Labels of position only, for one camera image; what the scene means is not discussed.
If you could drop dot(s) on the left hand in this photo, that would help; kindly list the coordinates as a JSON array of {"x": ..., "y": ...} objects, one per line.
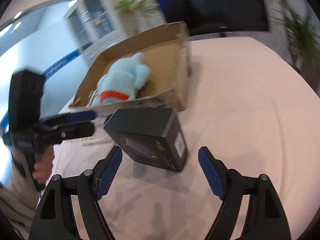
[{"x": 43, "y": 168}]

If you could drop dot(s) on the black television screen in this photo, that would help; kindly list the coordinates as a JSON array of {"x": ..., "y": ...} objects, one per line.
[{"x": 216, "y": 16}]

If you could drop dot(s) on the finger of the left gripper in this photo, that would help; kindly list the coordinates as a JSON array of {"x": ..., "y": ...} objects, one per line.
[
  {"x": 70, "y": 117},
  {"x": 60, "y": 131}
]

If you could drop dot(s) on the light blue plush toy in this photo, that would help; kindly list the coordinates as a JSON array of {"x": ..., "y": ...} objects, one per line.
[{"x": 123, "y": 81}]

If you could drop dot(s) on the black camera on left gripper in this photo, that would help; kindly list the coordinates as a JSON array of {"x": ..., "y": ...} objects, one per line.
[{"x": 26, "y": 91}]

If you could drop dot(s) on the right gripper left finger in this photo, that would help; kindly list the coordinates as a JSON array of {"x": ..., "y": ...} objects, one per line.
[{"x": 54, "y": 217}]

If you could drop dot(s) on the brown cardboard box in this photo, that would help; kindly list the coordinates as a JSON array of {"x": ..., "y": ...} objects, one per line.
[{"x": 165, "y": 51}]

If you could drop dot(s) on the grey filing cabinet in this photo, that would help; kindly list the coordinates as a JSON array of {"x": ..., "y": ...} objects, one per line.
[{"x": 95, "y": 26}]

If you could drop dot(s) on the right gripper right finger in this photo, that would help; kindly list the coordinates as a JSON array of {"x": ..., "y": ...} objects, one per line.
[{"x": 265, "y": 218}]

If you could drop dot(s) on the black rectangular box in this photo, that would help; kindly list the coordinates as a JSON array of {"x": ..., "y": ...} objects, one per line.
[{"x": 150, "y": 136}]

